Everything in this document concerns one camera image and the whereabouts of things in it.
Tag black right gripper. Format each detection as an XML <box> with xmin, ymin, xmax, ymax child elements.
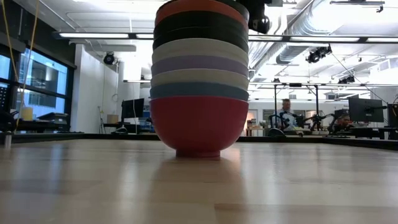
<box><xmin>247</xmin><ymin>0</ymin><xmax>284</xmax><ymax>35</ymax></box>

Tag white bowl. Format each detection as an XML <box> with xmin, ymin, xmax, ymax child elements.
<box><xmin>151</xmin><ymin>37</ymin><xmax>249</xmax><ymax>66</ymax></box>
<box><xmin>150</xmin><ymin>68</ymin><xmax>249</xmax><ymax>91</ymax></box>

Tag coral red bowl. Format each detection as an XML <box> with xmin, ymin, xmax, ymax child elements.
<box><xmin>154</xmin><ymin>0</ymin><xmax>249</xmax><ymax>30</ymax></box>

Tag lilac bowl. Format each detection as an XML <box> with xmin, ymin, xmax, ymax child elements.
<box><xmin>151</xmin><ymin>55</ymin><xmax>249</xmax><ymax>78</ymax></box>

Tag blue bowl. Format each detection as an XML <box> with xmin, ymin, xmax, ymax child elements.
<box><xmin>149</xmin><ymin>82</ymin><xmax>249</xmax><ymax>102</ymax></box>

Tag person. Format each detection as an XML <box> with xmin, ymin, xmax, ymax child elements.
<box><xmin>334</xmin><ymin>114</ymin><xmax>352</xmax><ymax>132</ymax></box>
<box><xmin>275</xmin><ymin>98</ymin><xmax>298</xmax><ymax>131</ymax></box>

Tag ceiling track fixture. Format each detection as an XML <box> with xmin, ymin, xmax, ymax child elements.
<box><xmin>330</xmin><ymin>0</ymin><xmax>386</xmax><ymax>13</ymax></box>

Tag black background robot arms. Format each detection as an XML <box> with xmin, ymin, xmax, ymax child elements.
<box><xmin>269</xmin><ymin>111</ymin><xmax>336</xmax><ymax>136</ymax></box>

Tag magenta pink bowl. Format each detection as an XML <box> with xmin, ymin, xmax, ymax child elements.
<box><xmin>149</xmin><ymin>95</ymin><xmax>249</xmax><ymax>159</ymax></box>

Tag black computer monitor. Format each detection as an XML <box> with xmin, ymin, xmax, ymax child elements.
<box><xmin>121</xmin><ymin>98</ymin><xmax>146</xmax><ymax>119</ymax></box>
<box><xmin>348</xmin><ymin>97</ymin><xmax>385</xmax><ymax>123</ymax></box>
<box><xmin>387</xmin><ymin>103</ymin><xmax>398</xmax><ymax>128</ymax></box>

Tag ceiling light strip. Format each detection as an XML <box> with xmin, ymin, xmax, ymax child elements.
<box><xmin>52</xmin><ymin>30</ymin><xmax>398</xmax><ymax>44</ymax></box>

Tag dark framed window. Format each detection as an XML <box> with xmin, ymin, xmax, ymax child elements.
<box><xmin>0</xmin><ymin>46</ymin><xmax>74</xmax><ymax>121</ymax></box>

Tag black desk equipment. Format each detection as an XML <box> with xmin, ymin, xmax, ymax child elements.
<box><xmin>37</xmin><ymin>111</ymin><xmax>70</xmax><ymax>133</ymax></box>

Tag yellow cylinder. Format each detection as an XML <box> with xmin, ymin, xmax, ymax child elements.
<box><xmin>20</xmin><ymin>106</ymin><xmax>34</xmax><ymax>121</ymax></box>

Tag silver ceiling duct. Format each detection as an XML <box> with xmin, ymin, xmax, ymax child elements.
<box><xmin>251</xmin><ymin>0</ymin><xmax>333</xmax><ymax>68</ymax></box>

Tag ceiling camera cluster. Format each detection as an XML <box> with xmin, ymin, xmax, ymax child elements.
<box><xmin>306</xmin><ymin>45</ymin><xmax>333</xmax><ymax>65</ymax></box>

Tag black background frame stand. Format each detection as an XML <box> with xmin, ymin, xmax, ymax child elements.
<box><xmin>273</xmin><ymin>82</ymin><xmax>320</xmax><ymax>131</ymax></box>

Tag yellow cable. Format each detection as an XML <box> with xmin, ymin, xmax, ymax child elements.
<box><xmin>0</xmin><ymin>0</ymin><xmax>41</xmax><ymax>125</ymax></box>

